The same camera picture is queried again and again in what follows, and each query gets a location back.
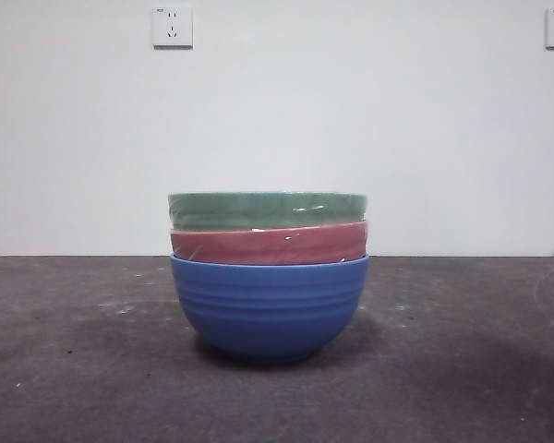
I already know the green ribbed bowl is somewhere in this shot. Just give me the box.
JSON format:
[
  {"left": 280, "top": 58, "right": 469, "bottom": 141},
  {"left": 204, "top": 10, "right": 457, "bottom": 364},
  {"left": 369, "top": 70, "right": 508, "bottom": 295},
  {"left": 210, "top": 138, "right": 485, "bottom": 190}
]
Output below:
[{"left": 167, "top": 191, "right": 369, "bottom": 233}]

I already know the red ribbed bowl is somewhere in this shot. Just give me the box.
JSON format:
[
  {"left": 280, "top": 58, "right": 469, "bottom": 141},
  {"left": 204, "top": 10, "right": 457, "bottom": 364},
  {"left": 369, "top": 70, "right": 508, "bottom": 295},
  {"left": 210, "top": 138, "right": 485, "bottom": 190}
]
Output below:
[{"left": 169, "top": 220, "right": 368, "bottom": 267}]

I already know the blue ribbed bowl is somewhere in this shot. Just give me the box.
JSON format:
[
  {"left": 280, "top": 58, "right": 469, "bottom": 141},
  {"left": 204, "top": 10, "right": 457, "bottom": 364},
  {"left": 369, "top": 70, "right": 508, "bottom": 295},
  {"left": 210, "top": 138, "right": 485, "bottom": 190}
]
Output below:
[{"left": 169, "top": 252, "right": 370, "bottom": 366}]

